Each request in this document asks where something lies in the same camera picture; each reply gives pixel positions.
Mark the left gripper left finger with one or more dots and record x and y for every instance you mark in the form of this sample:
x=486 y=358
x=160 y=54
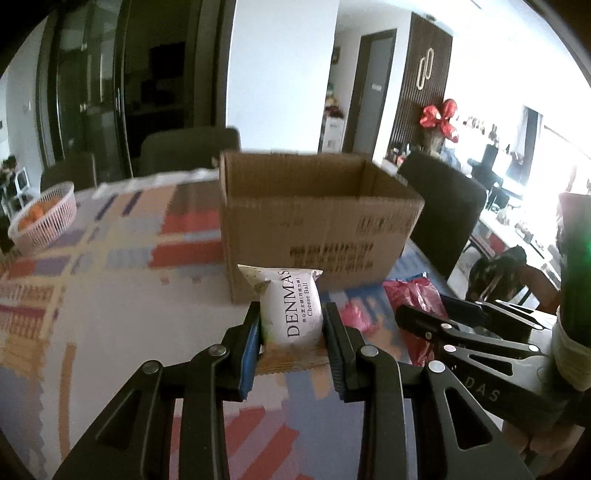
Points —
x=238 y=367

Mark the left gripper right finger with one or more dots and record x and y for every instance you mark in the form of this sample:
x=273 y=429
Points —
x=342 y=342

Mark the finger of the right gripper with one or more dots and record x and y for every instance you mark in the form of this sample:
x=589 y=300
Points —
x=422 y=324
x=486 y=314

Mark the white Denmas cheese ball packet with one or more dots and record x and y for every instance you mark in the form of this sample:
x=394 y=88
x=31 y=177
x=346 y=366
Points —
x=290 y=318

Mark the right hand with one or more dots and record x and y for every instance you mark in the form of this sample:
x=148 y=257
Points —
x=554 y=445

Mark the dark wooden chair with clothes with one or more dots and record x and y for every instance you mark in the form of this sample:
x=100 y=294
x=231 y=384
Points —
x=504 y=276

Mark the magenta snack packet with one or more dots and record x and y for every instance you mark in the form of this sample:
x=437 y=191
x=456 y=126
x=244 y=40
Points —
x=373 y=314

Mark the black office chair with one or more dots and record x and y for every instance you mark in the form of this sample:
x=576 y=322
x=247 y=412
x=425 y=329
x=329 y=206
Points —
x=453 y=204

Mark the patterned tablecloth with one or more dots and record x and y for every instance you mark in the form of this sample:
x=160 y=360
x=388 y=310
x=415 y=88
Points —
x=139 y=276

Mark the brown cardboard box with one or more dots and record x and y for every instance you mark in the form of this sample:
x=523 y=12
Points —
x=338 y=213

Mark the dark chair behind table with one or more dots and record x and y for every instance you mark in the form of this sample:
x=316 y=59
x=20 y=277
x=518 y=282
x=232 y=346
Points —
x=185 y=149

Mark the red bow decoration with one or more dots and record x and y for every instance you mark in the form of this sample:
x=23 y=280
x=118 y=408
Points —
x=440 y=119

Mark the pink plastic basket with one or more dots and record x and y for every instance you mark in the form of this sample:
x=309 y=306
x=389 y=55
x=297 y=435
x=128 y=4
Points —
x=43 y=221

